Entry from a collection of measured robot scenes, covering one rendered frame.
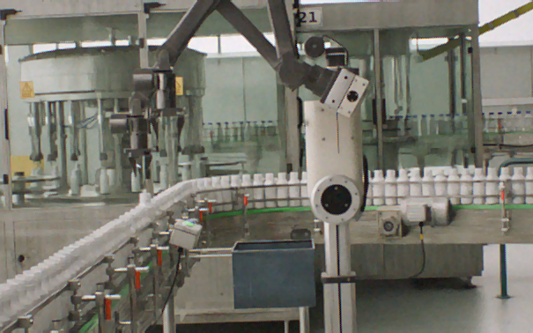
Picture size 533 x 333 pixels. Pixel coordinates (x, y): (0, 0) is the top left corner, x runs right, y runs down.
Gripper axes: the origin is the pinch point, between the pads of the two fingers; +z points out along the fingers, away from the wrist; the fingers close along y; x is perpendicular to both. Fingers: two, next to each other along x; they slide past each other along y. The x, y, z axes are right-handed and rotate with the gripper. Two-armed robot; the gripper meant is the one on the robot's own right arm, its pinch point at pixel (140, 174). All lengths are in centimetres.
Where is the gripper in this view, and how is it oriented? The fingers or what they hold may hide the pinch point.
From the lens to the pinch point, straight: 407.3
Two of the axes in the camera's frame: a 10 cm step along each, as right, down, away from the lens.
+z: 0.3, 10.0, 0.7
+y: -10.0, 0.2, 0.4
